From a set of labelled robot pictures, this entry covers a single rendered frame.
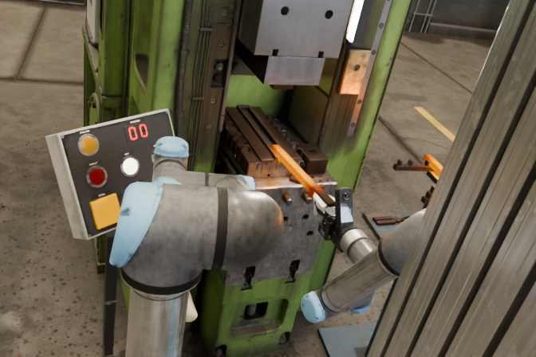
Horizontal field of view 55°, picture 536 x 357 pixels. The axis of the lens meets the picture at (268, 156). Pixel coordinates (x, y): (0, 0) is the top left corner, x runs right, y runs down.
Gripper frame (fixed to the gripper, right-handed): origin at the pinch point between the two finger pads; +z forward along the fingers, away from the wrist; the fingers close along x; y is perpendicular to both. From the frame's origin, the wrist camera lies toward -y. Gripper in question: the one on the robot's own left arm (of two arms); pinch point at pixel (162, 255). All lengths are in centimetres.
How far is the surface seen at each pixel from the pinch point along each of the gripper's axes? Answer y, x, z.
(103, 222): -3.0, -16.4, -5.6
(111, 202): -7.1, -15.5, -9.3
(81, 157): -9.0, -23.8, -20.6
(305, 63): -52, 33, -41
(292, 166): -42, 34, -9
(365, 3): -71, 50, -59
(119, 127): -19.8, -17.3, -24.9
